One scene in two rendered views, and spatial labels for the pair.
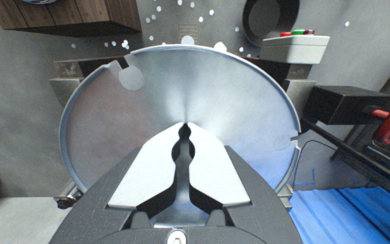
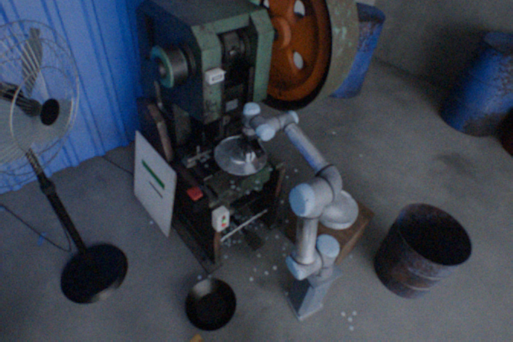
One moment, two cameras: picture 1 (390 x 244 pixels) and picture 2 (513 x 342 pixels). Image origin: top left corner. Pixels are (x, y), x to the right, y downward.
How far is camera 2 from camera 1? 1.63 m
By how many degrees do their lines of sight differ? 34
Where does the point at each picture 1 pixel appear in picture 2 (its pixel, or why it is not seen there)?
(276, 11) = (204, 319)
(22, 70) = not seen: hidden behind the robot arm
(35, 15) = not seen: hidden behind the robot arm
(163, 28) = (273, 247)
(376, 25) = not seen: outside the picture
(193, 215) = (227, 144)
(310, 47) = (221, 211)
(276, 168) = (223, 164)
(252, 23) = (216, 297)
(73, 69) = (279, 169)
